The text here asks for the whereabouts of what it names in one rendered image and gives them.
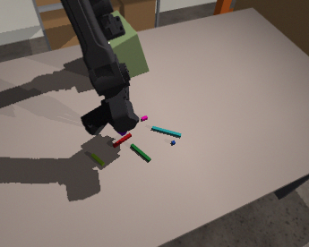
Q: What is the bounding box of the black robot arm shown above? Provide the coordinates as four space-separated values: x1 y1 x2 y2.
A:
60 0 137 136

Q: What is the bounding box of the turquoise rod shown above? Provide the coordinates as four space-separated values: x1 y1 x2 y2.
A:
152 126 182 138

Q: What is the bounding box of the dark red rod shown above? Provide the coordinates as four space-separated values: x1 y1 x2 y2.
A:
113 133 132 148

